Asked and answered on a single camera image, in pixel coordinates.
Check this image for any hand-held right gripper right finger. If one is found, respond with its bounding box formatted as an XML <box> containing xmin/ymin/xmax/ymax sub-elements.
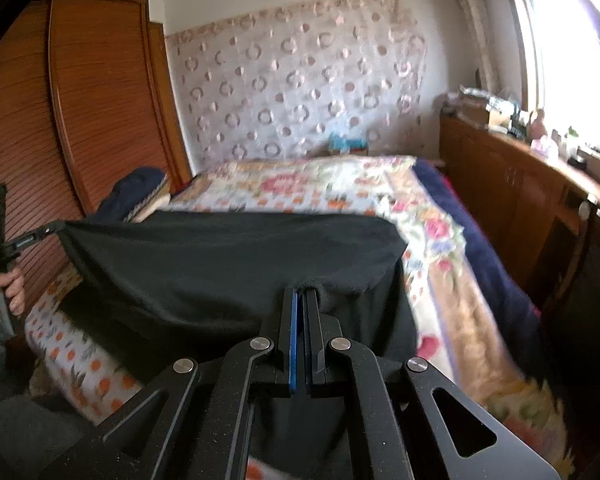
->
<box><xmin>302</xmin><ymin>287</ymin><xmax>562</xmax><ymax>480</ymax></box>

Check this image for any pink bottle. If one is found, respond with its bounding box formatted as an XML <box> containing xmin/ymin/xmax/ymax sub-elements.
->
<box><xmin>530</xmin><ymin>109</ymin><xmax>549</xmax><ymax>141</ymax></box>

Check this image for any cardboard box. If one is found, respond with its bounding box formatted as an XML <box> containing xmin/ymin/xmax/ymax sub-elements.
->
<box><xmin>486</xmin><ymin>107</ymin><xmax>514</xmax><ymax>132</ymax></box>

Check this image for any navy blue blanket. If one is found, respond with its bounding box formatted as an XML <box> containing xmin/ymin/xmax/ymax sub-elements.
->
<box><xmin>412</xmin><ymin>160</ymin><xmax>546</xmax><ymax>321</ymax></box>

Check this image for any wooden slatted wardrobe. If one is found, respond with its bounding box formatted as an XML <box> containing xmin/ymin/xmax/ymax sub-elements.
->
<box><xmin>0</xmin><ymin>0</ymin><xmax>193</xmax><ymax>311</ymax></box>

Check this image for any circle patterned sheer curtain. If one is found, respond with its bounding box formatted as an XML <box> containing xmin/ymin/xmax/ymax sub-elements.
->
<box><xmin>166</xmin><ymin>0</ymin><xmax>428</xmax><ymax>171</ymax></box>

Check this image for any pile of papers and bags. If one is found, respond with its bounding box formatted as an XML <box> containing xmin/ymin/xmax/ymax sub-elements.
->
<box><xmin>456</xmin><ymin>85</ymin><xmax>506</xmax><ymax>111</ymax></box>

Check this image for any dark navy cloth bundle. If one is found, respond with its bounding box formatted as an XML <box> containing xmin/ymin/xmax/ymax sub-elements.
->
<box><xmin>97</xmin><ymin>167</ymin><xmax>171</xmax><ymax>223</ymax></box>

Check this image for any black printed t-shirt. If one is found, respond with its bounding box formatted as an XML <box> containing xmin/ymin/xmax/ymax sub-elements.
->
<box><xmin>57</xmin><ymin>210</ymin><xmax>421</xmax><ymax>480</ymax></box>

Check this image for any person's left hand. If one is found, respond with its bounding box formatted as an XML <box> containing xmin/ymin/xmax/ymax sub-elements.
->
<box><xmin>0</xmin><ymin>266</ymin><xmax>27</xmax><ymax>317</ymax></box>

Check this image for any orange flowered bed sheet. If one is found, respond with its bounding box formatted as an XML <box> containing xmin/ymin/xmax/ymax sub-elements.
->
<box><xmin>24</xmin><ymin>265</ymin><xmax>151</xmax><ymax>426</ymax></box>

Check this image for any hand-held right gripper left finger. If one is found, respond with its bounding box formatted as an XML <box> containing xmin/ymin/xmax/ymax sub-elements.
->
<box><xmin>40</xmin><ymin>286</ymin><xmax>300</xmax><ymax>480</ymax></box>

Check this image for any window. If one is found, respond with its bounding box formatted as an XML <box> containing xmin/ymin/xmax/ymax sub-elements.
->
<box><xmin>500</xmin><ymin>0</ymin><xmax>600</xmax><ymax>161</ymax></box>

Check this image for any floral blanket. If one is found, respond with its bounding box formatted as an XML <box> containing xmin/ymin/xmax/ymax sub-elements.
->
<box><xmin>165</xmin><ymin>155</ymin><xmax>571</xmax><ymax>466</ymax></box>

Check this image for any low wooden cabinet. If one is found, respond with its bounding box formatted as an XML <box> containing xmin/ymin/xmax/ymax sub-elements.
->
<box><xmin>439</xmin><ymin>115</ymin><xmax>600</xmax><ymax>301</ymax></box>

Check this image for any wrapped air conditioner pipe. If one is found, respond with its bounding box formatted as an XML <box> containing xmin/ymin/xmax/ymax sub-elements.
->
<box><xmin>445</xmin><ymin>0</ymin><xmax>498</xmax><ymax>91</ymax></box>

